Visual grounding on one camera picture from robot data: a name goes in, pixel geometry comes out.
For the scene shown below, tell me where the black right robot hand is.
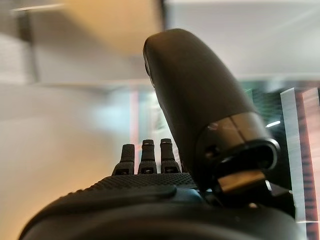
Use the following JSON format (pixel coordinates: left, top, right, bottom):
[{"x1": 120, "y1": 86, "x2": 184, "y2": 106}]
[{"x1": 18, "y1": 28, "x2": 308, "y2": 240}]

